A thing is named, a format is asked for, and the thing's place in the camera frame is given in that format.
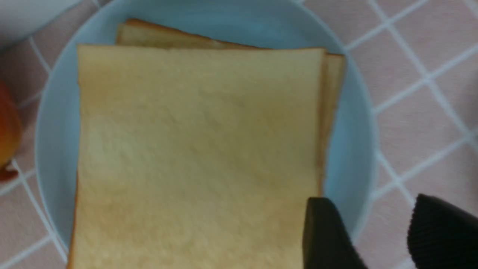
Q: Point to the light blue bread plate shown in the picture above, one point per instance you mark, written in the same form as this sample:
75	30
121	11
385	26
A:
352	165

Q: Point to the red yellow pomegranate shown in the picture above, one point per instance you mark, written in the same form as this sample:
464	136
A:
10	133

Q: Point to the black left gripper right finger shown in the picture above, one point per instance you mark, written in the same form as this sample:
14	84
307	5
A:
442	235

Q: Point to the toast slice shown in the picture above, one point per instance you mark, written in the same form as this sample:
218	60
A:
134	32
195	158

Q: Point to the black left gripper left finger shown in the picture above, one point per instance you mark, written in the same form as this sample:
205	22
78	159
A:
325	241

